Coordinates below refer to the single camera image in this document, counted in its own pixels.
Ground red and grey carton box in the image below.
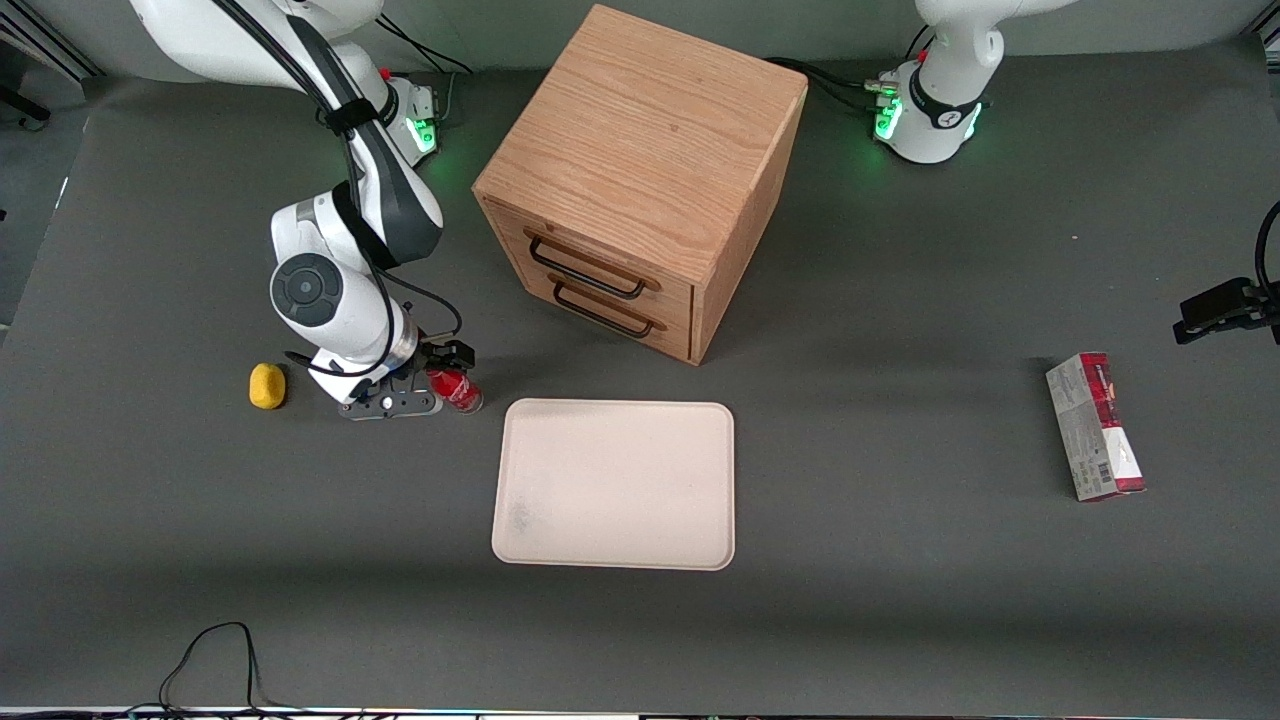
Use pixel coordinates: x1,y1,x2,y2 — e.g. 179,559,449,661
1045,351,1147,503

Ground wooden drawer front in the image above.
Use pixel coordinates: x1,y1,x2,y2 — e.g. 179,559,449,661
488,205,696,326
510,262,694,363

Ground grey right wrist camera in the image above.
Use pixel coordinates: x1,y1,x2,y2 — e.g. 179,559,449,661
338,388,444,421

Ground black right arm base cables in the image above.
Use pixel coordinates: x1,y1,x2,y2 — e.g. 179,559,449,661
378,15,473,126

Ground wooden two-drawer cabinet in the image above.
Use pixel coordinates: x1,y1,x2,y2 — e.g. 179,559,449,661
472,3,809,367

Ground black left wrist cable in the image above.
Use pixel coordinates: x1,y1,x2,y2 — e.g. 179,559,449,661
1254,200,1280,293

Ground black stand foot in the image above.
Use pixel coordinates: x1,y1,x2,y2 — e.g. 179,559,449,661
0,88,51,129

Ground beige rectangular tray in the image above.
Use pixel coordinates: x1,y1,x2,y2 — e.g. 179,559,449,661
491,398,737,572

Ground black metal drawer handle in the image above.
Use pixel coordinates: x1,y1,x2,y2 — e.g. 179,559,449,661
525,230,662,301
550,278,668,339

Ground thin black loose cable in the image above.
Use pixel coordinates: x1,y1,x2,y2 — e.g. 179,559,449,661
125,622,301,717

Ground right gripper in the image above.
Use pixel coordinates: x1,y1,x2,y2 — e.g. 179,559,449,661
310,342,477,404

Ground yellow lemon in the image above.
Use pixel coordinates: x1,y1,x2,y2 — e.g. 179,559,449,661
248,362,288,411

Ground black left arm base cables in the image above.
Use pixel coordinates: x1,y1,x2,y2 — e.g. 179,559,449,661
765,25,936,113

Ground dark grey table mat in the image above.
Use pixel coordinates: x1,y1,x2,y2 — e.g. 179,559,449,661
0,40,1280,716

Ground small red coke bottle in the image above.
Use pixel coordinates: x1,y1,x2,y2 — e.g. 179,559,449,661
428,367,485,415

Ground black arm base cables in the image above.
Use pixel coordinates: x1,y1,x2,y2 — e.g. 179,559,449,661
765,25,936,113
378,15,473,126

